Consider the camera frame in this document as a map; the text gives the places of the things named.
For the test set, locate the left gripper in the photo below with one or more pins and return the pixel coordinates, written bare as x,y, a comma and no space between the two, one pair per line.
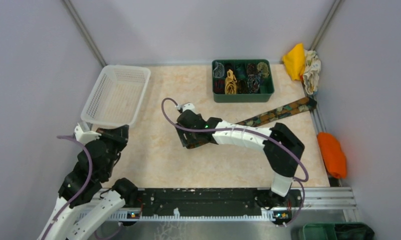
120,133

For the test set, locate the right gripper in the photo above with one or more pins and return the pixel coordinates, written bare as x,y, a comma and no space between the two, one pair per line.
184,139

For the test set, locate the brown green patterned tie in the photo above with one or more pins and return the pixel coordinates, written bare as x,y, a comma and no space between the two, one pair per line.
304,104

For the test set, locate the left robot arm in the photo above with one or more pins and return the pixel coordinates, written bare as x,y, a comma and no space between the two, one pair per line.
76,191

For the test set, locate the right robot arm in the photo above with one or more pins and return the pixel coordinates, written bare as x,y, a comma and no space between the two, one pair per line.
282,148

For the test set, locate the white plastic basket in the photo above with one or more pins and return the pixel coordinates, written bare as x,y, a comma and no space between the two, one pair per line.
117,96

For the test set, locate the red dark rolled tie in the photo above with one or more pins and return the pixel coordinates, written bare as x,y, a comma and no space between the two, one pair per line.
218,86

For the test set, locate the yellow rolled tie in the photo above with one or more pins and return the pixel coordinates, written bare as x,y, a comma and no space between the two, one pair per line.
230,87

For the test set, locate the grey rolled tie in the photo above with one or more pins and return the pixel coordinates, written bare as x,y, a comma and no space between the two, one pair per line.
218,70

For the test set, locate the green compartment tray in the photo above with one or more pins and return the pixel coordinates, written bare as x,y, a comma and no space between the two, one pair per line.
242,68

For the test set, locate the blue patterned rolled tie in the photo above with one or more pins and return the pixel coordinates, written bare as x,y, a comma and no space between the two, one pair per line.
253,84

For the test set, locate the olive rolled tie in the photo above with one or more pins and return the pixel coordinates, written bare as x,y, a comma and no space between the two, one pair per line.
263,69

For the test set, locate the yellow cloth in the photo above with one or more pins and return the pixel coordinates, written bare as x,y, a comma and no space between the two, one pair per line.
294,62

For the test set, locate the cream patterned cloth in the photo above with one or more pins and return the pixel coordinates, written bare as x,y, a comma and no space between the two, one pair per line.
312,70

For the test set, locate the orange cloth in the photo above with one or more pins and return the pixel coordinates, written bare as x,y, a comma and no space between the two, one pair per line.
332,154

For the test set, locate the green bin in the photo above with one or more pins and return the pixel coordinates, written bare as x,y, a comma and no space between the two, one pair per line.
336,231

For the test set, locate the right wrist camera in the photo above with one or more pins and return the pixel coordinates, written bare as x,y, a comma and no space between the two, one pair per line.
186,107

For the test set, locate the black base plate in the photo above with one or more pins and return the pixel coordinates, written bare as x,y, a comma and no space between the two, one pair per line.
210,202

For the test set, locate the aluminium frame rail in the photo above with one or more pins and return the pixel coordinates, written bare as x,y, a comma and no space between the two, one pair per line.
313,198

